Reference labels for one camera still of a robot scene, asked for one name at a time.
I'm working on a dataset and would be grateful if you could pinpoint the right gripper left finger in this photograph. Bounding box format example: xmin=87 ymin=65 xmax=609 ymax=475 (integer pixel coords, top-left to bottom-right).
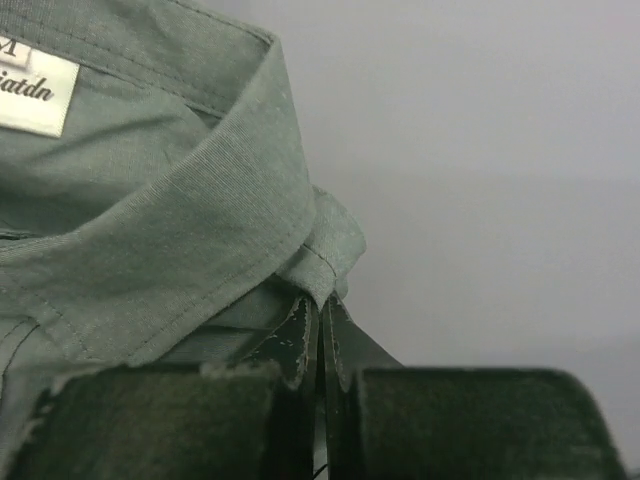
xmin=24 ymin=297 xmax=318 ymax=479

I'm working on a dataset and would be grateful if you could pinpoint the grey button shirt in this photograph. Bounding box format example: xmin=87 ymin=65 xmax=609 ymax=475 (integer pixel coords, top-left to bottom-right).
xmin=1 ymin=1 xmax=366 ymax=479

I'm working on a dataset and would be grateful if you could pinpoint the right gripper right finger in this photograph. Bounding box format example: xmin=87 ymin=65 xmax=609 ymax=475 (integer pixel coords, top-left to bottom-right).
xmin=321 ymin=297 xmax=628 ymax=479

